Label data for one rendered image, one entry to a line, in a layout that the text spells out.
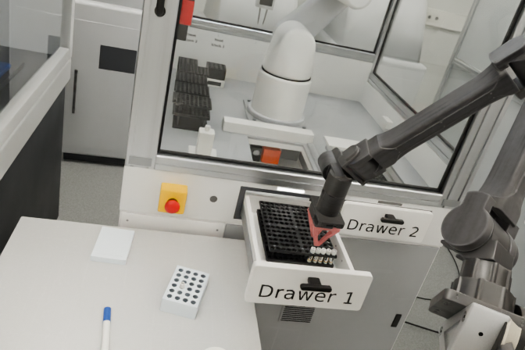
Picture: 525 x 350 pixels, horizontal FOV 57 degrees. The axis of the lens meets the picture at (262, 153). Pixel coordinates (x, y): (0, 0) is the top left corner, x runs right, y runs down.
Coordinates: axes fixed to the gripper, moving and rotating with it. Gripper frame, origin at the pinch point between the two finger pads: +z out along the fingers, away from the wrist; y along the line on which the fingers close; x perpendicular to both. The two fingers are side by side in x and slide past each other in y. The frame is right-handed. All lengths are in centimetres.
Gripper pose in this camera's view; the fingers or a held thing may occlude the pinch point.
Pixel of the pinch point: (316, 238)
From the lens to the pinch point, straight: 123.7
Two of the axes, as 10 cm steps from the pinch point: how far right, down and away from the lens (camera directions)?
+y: -1.3, -5.2, 8.4
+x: -9.6, -1.4, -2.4
